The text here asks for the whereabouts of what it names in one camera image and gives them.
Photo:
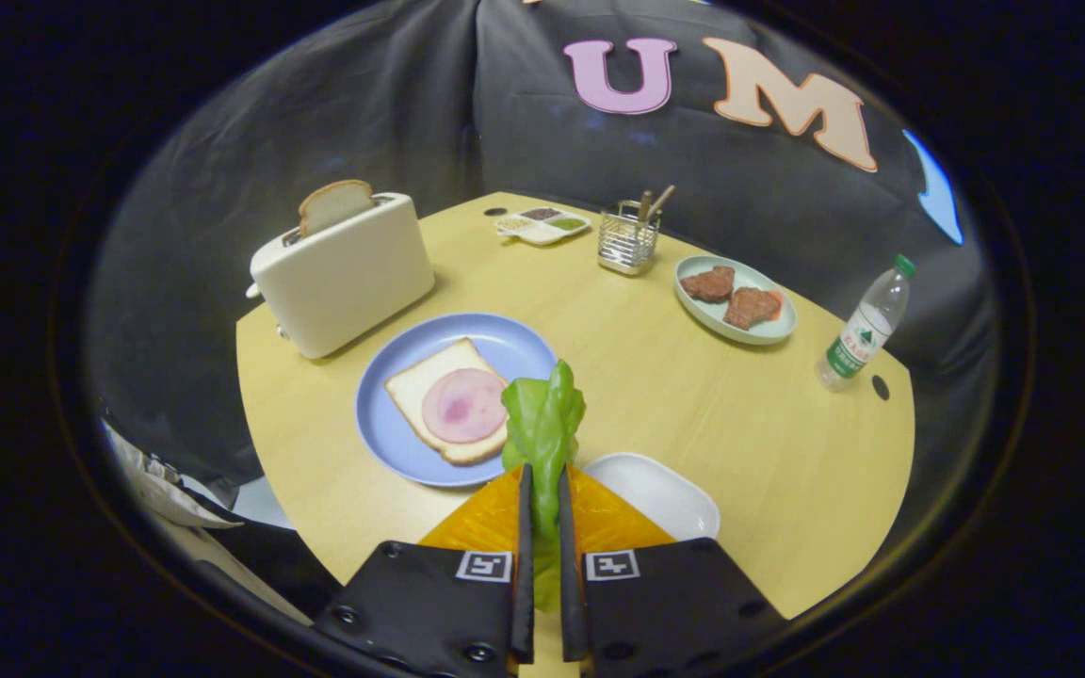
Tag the white divided condiment tray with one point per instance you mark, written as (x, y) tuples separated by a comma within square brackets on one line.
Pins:
[(542, 232)]

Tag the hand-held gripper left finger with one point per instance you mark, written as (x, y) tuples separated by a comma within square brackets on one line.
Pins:
[(526, 565)]

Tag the white rectangular plate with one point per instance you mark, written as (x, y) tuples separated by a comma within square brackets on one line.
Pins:
[(655, 490)]

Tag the wooden spoon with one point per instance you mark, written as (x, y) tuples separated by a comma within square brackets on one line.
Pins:
[(662, 200)]

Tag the black backdrop cloth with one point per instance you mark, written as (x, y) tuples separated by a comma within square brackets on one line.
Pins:
[(316, 113)]

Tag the wooden stick utensil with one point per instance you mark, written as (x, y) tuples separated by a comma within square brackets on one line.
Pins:
[(644, 205)]

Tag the pink ham slice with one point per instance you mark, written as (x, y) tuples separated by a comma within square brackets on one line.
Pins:
[(462, 405)]

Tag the green lettuce leaf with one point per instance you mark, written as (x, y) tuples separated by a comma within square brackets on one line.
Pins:
[(542, 424)]

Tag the brown meat patty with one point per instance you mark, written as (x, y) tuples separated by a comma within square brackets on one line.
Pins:
[(708, 283), (752, 307)]

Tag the white toaster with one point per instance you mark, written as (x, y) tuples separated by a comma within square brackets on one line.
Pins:
[(345, 282)]

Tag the clear plastic water bottle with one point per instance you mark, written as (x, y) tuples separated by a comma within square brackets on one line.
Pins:
[(863, 334)]

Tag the toast bread slice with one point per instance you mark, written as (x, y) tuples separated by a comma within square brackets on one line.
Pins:
[(331, 207)]

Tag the white bread slice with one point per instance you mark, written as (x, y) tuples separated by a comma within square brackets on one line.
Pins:
[(411, 386)]

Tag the pale green plate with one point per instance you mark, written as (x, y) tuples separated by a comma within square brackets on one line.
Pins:
[(707, 314)]

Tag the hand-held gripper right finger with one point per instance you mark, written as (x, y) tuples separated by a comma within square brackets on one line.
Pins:
[(569, 565)]

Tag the blue round plate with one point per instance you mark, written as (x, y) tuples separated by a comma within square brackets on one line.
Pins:
[(495, 339)]

